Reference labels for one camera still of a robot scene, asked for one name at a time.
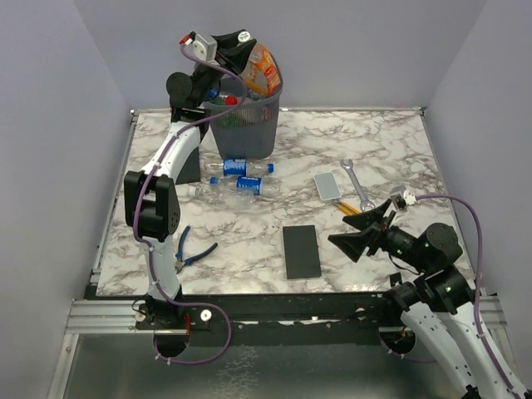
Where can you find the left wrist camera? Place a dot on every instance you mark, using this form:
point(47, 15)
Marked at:
point(202, 46)

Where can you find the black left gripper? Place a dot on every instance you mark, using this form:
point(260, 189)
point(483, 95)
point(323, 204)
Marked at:
point(229, 40)

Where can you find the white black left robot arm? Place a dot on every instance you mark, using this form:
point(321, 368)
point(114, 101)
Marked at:
point(150, 199)

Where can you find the blue handled pliers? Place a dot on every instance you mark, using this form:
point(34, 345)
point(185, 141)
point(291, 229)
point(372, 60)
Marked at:
point(182, 259)

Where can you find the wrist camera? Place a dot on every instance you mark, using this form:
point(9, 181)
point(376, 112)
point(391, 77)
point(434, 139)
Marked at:
point(202, 46)
point(402, 199)

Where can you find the black block far left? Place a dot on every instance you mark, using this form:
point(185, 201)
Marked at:
point(190, 172)

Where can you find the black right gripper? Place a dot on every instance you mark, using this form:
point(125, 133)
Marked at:
point(353, 243)

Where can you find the black block near centre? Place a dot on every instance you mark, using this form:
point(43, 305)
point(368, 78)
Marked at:
point(301, 254)

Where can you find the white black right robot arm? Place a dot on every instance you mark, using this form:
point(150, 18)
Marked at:
point(440, 306)

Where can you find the silver wrench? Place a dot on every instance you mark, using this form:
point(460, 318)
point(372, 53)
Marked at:
point(365, 203)

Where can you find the grey mesh waste bin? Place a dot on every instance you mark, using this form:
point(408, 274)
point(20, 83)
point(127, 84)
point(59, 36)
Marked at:
point(252, 139)

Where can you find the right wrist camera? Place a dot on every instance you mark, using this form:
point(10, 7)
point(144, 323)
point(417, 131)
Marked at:
point(402, 199)

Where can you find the black block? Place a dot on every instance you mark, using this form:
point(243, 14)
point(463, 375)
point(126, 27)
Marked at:
point(301, 254)
point(190, 172)

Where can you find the green plastic bottle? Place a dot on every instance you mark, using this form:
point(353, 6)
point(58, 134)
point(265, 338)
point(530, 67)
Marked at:
point(231, 120)

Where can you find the small orange juice bottle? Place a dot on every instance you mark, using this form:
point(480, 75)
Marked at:
point(265, 114)

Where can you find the crushed orange plastic bottle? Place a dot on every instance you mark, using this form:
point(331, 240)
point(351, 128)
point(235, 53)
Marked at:
point(261, 73)

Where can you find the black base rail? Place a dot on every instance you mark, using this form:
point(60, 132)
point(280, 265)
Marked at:
point(248, 319)

